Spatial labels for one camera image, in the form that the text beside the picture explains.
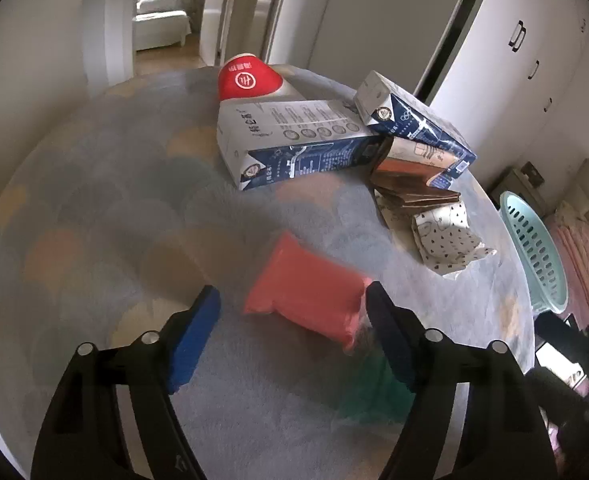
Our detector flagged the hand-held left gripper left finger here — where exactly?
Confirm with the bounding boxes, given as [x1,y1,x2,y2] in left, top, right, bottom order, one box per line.
[30,284,222,480]

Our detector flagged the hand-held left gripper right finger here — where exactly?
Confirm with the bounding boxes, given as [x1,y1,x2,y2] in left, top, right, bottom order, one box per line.
[365,281,560,480]

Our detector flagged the green plastic packet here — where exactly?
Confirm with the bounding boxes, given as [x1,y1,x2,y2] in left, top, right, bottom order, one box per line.
[337,345,418,423]

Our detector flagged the red plastic packet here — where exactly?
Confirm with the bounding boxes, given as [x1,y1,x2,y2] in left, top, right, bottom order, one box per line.
[243,231,374,352]

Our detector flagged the spotted white cloth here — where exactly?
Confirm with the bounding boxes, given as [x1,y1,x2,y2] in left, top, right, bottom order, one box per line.
[375,190,498,277]

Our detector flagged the mint green plastic basket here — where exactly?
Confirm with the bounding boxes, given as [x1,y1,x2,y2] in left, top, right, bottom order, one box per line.
[499,190,569,315]

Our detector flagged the small white blue carton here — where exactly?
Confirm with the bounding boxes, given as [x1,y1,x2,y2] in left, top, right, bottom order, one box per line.
[353,70,477,181]

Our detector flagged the large white blue carton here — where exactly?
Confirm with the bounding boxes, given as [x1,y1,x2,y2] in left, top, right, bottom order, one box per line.
[216,99,388,192]

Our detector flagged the red paper cup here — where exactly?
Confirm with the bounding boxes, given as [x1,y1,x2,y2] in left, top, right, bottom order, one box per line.
[218,53,305,104]

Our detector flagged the tablet with lit screen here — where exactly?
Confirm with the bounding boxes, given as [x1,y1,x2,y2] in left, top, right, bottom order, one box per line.
[535,337,586,387]

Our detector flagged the beige nightstand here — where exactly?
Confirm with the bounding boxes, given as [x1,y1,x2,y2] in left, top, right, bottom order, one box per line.
[489,160,548,211]

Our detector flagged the bed with pink bedding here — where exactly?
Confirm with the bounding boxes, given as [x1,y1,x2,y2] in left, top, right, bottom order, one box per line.
[545,157,589,332]

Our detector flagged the white wardrobe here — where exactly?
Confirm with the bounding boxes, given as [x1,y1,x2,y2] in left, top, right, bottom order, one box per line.
[427,0,589,201]

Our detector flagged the white sofa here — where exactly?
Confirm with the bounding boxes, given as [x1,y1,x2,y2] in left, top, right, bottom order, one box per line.
[132,0,192,52]

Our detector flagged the white sliding door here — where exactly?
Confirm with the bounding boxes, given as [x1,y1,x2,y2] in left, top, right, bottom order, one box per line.
[269,0,481,97]

